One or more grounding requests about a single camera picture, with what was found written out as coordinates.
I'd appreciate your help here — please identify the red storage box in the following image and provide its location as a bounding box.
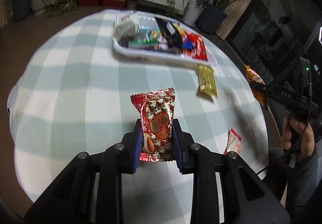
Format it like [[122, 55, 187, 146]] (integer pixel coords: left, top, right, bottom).
[[78, 0, 101, 7], [102, 0, 126, 9]]

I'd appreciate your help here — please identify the black snack packet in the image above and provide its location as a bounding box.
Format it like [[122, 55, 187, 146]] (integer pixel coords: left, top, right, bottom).
[[155, 17, 182, 49]]

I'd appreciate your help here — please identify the white red long pouch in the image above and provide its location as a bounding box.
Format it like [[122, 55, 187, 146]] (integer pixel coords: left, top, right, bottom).
[[114, 14, 140, 45]]

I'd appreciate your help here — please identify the gold snack bar wrapper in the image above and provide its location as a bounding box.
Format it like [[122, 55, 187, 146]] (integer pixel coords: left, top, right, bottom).
[[197, 64, 218, 98]]

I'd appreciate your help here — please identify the blue panda snack bag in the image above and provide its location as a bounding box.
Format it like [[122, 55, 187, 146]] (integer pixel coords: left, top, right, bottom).
[[146, 29, 163, 40]]

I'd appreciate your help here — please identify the glass sliding door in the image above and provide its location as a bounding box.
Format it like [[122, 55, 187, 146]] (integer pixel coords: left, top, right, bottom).
[[226, 0, 321, 91]]

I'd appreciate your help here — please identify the dark red heart snack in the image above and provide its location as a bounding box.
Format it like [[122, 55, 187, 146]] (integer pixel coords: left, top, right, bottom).
[[130, 88, 175, 162]]

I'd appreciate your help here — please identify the white plastic tray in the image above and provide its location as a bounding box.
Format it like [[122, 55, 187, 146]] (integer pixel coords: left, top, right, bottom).
[[113, 12, 218, 66]]

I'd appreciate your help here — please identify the person's right hand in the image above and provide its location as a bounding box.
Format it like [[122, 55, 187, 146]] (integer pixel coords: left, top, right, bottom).
[[281, 115, 315, 163]]

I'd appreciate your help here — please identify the clear sunflower seed bag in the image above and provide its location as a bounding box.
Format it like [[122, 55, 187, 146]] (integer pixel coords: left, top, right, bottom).
[[128, 38, 158, 49]]

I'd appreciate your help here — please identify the plant in white pot right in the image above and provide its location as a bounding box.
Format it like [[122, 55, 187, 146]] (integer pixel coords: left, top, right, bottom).
[[185, 0, 210, 26]]

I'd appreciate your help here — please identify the large red Mylikes bag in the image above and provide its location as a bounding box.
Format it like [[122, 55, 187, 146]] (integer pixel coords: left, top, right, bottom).
[[187, 33, 208, 62]]

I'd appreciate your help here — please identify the green white checkered tablecloth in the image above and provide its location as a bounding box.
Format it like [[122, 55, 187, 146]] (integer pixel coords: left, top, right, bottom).
[[7, 10, 268, 201]]

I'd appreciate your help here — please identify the white strawberry snack packet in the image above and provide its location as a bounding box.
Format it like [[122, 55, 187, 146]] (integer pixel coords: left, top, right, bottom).
[[225, 129, 241, 154]]

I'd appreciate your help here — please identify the left red storage box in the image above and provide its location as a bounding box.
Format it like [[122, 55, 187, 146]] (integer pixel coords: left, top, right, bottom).
[[78, 0, 101, 7]]

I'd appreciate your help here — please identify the right red storage box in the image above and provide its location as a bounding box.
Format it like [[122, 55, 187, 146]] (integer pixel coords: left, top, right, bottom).
[[102, 0, 126, 9]]

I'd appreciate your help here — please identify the blue yellow snack bag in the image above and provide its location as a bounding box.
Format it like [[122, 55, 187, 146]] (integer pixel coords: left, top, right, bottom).
[[181, 34, 195, 50]]

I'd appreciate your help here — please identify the small orange snack packet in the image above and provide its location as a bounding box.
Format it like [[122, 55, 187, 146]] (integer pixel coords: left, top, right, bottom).
[[245, 66, 268, 110]]

